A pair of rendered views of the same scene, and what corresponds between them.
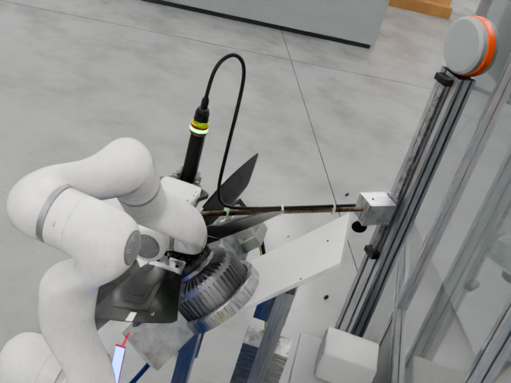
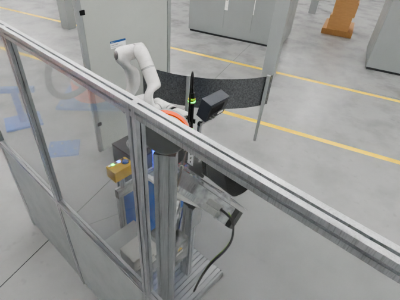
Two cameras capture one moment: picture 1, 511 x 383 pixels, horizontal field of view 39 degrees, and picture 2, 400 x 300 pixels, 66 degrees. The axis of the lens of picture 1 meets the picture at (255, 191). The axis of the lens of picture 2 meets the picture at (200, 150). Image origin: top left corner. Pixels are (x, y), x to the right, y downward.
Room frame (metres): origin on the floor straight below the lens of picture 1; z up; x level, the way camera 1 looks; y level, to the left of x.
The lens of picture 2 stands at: (2.54, -1.08, 2.49)
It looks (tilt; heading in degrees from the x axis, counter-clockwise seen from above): 38 degrees down; 125
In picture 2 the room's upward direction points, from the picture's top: 5 degrees clockwise
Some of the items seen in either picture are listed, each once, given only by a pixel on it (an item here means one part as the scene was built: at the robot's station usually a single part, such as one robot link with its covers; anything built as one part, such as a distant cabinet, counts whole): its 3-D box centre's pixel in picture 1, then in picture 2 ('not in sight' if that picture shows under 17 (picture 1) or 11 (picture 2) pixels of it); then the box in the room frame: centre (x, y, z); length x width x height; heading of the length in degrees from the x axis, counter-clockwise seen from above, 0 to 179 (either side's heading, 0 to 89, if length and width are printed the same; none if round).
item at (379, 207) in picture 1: (376, 208); not in sight; (1.89, -0.36, 1.35); 0.10 x 0.07 x 0.08; 121
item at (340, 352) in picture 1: (347, 356); not in sight; (1.72, -0.42, 0.91); 0.17 x 0.16 x 0.11; 86
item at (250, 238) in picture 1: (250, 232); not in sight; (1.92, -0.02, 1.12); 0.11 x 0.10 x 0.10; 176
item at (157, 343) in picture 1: (159, 332); not in sight; (1.51, 0.15, 0.98); 0.20 x 0.16 x 0.20; 86
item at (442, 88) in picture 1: (405, 172); not in sight; (1.92, -0.40, 1.48); 0.05 x 0.03 x 0.62; 31
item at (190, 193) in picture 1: (175, 198); (177, 115); (1.46, 0.18, 1.46); 0.11 x 0.10 x 0.07; 176
